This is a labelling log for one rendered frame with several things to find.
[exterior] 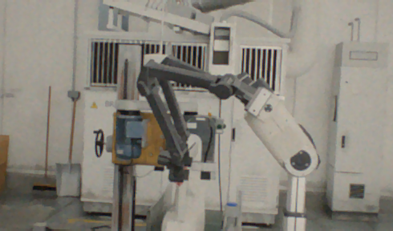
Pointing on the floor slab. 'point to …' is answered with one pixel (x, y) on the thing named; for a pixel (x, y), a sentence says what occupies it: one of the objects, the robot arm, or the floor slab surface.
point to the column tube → (120, 164)
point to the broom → (46, 165)
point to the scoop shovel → (64, 186)
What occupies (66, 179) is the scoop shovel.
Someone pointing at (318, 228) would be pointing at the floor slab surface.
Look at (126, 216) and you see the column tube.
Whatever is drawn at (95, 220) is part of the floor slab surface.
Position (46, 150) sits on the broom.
